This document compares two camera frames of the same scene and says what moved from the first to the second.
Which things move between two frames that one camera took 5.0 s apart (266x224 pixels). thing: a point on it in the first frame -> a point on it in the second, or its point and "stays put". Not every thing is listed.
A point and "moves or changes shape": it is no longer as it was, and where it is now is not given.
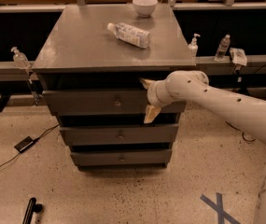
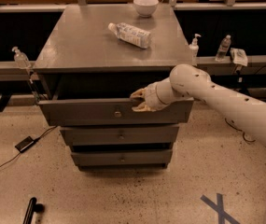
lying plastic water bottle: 130,34 stays put
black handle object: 32,208 stays put
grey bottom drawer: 122,158 stays put
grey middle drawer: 139,134 stays put
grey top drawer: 103,103 moves or changes shape
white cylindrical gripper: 152,92 -> 150,97
